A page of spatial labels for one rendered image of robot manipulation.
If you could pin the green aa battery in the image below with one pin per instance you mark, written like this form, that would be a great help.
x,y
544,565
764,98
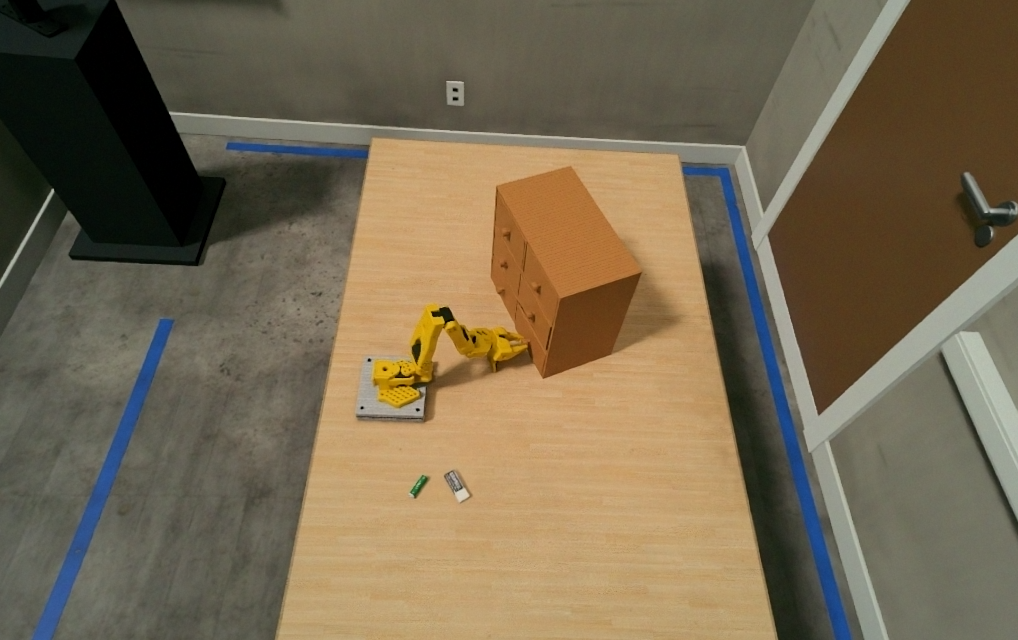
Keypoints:
x,y
417,486

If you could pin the wooden drawer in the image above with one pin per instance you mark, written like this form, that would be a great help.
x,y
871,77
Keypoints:
x,y
535,314
507,261
540,284
535,348
510,230
504,289

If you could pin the brown wooden chest of drawers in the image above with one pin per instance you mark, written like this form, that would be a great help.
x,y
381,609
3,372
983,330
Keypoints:
x,y
588,266

